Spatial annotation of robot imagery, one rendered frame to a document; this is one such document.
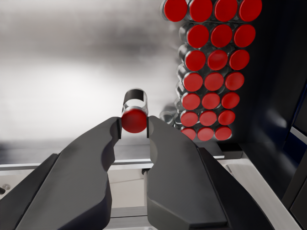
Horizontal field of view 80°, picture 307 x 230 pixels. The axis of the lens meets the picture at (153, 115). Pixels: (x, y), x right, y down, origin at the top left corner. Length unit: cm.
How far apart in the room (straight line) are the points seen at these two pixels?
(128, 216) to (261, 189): 93
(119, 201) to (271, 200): 167
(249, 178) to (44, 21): 33
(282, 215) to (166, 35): 24
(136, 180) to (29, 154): 139
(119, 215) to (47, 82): 98
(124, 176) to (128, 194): 22
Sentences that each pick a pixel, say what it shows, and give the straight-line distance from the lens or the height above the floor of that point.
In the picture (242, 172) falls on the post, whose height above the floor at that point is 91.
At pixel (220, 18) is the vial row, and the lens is 20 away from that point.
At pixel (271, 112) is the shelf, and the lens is 33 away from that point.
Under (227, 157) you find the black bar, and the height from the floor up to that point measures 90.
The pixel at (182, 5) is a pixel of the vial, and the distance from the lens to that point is 19.
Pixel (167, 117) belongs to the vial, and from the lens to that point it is 24.
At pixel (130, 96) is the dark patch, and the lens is 15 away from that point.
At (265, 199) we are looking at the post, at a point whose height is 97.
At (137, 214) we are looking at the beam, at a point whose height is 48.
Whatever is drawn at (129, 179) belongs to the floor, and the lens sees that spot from 166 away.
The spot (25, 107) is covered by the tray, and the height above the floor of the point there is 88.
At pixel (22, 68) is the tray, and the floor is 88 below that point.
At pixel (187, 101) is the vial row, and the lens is 21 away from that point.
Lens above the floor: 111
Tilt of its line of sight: 61 degrees down
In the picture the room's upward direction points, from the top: 173 degrees clockwise
